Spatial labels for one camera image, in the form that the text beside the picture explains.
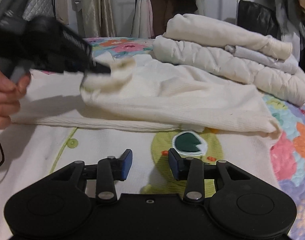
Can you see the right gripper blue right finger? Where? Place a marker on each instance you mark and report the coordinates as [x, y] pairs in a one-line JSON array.
[[190, 170]]

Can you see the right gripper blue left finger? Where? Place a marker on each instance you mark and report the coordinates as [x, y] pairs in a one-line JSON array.
[[109, 170]]

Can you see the cream button pajama top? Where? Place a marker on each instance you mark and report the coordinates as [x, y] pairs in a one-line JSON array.
[[66, 115]]

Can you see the person's left hand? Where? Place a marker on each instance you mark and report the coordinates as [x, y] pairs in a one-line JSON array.
[[10, 95]]

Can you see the beige curtain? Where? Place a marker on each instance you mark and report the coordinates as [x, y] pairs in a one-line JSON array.
[[95, 16]]

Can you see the floral quilted bedspread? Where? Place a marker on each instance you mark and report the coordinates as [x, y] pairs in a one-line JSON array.
[[287, 156]]

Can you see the cream quilted folded jacket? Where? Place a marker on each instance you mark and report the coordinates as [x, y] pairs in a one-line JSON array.
[[219, 62]]

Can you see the cream folded garment on top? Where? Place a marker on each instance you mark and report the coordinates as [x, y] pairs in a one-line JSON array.
[[211, 32]]

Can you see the grey folded garment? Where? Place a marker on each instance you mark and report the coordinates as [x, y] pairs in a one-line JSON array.
[[290, 65]]

